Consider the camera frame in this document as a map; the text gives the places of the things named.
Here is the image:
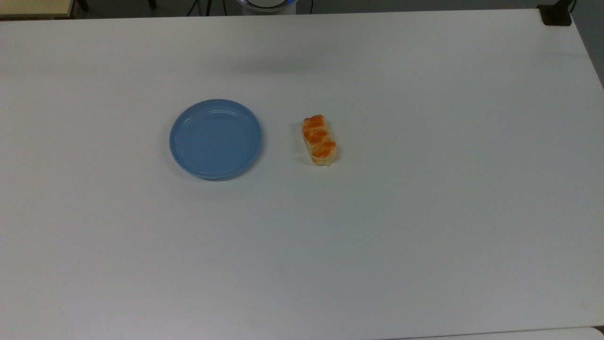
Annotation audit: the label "black corner clamp mount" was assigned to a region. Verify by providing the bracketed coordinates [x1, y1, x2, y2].
[537, 0, 576, 26]

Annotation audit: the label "blue round plate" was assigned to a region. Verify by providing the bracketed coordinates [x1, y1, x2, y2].
[169, 98, 263, 180]

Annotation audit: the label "white robot base blue ring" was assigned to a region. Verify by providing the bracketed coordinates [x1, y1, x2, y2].
[236, 0, 299, 16]

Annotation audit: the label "orange glazed bread roll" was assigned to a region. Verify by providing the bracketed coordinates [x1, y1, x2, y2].
[301, 114, 339, 168]

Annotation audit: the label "black tripod legs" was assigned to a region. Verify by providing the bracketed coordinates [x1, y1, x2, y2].
[186, 0, 229, 17]

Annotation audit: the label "beige wooden side table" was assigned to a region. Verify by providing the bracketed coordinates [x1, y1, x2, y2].
[0, 0, 77, 20]

